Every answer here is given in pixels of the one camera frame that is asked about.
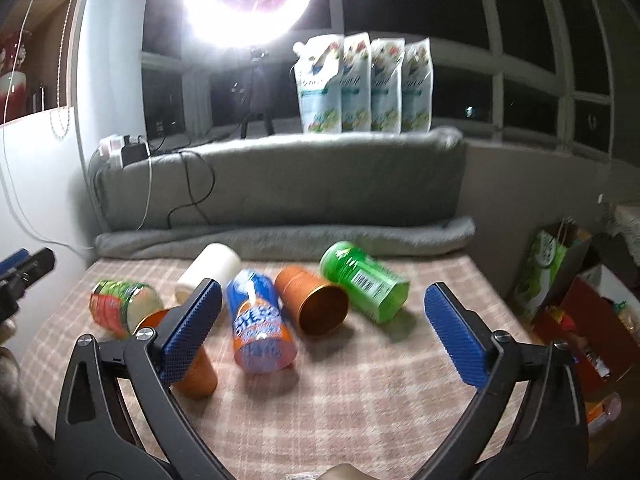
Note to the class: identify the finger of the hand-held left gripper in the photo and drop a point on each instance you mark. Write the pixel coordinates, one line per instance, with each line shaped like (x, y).
(41, 262)
(12, 263)

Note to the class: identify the black power adapter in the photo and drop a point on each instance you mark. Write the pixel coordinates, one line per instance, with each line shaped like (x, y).
(134, 152)

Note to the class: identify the rolled grey blanket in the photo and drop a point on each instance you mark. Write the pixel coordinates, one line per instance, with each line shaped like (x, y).
(285, 241)

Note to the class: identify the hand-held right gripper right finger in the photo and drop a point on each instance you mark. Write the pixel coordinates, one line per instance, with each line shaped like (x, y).
(457, 342)

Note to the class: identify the orange cup with gold inside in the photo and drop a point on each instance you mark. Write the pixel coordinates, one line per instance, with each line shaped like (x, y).
(300, 287)

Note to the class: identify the white cup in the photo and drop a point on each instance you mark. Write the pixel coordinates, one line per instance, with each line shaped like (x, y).
(215, 265)

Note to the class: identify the white power strip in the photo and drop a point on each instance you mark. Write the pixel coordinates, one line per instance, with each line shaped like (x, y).
(110, 149)

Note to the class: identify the green paper bag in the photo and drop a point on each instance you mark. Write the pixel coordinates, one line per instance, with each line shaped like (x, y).
(540, 265)

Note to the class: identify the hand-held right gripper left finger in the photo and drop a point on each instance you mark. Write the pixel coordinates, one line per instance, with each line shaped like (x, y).
(192, 332)

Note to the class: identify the black tripod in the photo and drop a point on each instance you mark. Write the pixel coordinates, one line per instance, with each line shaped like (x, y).
(256, 97)

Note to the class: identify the red cardboard box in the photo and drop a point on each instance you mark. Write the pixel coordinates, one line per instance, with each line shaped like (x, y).
(590, 307)

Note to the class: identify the red and green printed cup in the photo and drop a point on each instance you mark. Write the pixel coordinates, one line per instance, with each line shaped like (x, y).
(117, 305)

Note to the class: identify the grey cushion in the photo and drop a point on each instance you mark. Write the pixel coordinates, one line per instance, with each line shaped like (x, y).
(300, 180)

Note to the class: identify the blue and orange printed cup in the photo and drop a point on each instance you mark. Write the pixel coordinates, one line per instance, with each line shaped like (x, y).
(260, 330)

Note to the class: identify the red ornament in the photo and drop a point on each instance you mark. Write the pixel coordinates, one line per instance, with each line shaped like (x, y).
(12, 85)

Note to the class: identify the white refill pouch with spout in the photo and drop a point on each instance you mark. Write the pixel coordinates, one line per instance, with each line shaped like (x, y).
(320, 90)

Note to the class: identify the pink checked blanket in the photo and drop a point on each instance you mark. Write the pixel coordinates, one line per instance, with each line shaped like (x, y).
(350, 400)

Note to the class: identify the plain orange cup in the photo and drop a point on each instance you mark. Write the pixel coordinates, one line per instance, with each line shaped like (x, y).
(197, 375)

